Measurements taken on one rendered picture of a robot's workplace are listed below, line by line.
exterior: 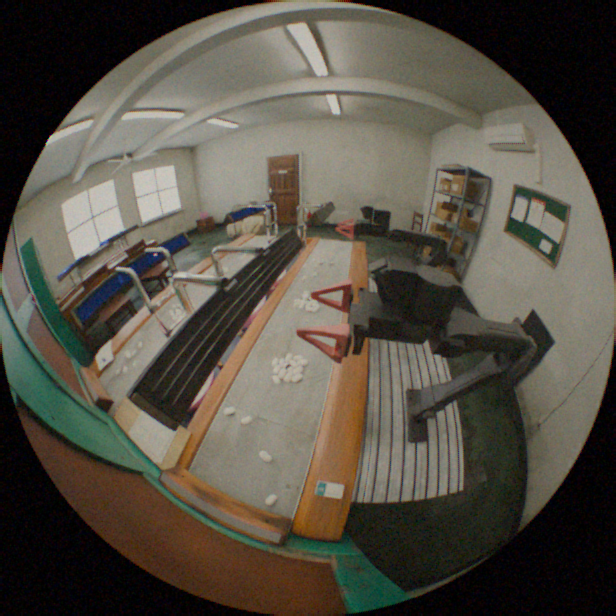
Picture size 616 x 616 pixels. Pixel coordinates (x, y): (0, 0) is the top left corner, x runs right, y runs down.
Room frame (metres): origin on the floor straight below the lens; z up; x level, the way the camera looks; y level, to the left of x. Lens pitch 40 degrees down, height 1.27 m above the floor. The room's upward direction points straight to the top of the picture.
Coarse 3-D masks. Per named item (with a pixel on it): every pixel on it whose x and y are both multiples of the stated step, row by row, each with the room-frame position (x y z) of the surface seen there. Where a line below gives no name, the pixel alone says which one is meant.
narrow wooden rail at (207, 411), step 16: (304, 256) 1.17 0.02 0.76; (288, 272) 0.94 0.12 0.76; (288, 288) 0.80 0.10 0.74; (272, 304) 0.63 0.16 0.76; (256, 320) 0.53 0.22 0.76; (256, 336) 0.44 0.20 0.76; (240, 352) 0.36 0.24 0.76; (224, 368) 0.29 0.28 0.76; (240, 368) 0.30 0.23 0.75; (224, 384) 0.23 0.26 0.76; (208, 400) 0.17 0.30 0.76; (208, 416) 0.12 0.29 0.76; (192, 432) 0.06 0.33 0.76; (192, 448) 0.01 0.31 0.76
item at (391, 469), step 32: (384, 352) 0.42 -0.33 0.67; (416, 352) 0.41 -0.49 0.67; (384, 384) 0.28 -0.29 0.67; (416, 384) 0.26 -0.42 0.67; (384, 416) 0.15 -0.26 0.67; (448, 416) 0.10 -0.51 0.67; (384, 448) 0.05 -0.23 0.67; (416, 448) 0.02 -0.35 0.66; (448, 448) -0.02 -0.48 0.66; (384, 480) -0.06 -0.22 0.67; (416, 480) -0.09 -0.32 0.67; (448, 480) -0.13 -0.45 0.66
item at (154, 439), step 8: (144, 416) 0.05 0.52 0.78; (136, 424) 0.02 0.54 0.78; (144, 424) 0.03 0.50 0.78; (152, 424) 0.04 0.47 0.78; (160, 424) 0.05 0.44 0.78; (136, 432) -0.01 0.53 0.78; (144, 432) 0.00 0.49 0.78; (152, 432) 0.01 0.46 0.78; (160, 432) 0.02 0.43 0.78; (168, 432) 0.03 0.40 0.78; (176, 432) 0.04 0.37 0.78; (136, 440) -0.04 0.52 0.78; (144, 440) -0.02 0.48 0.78; (152, 440) -0.01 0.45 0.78; (160, 440) 0.00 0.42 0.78; (168, 440) 0.01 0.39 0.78; (144, 448) -0.05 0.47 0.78; (152, 448) -0.03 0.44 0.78; (160, 448) -0.02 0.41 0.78; (152, 456) -0.06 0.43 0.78; (160, 456) -0.05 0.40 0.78
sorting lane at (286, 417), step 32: (320, 256) 1.23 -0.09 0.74; (320, 288) 0.80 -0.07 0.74; (288, 320) 0.55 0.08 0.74; (320, 320) 0.55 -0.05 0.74; (256, 352) 0.38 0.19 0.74; (288, 352) 0.38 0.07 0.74; (320, 352) 0.38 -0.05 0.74; (256, 384) 0.25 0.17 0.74; (288, 384) 0.26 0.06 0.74; (320, 384) 0.26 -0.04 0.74; (224, 416) 0.13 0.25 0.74; (256, 416) 0.15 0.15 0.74; (288, 416) 0.15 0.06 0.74; (320, 416) 0.15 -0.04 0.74; (224, 448) 0.04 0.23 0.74; (256, 448) 0.05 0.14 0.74; (288, 448) 0.06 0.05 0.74; (224, 480) -0.05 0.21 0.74; (256, 480) -0.04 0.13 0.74; (288, 480) -0.03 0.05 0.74; (288, 512) -0.12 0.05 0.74
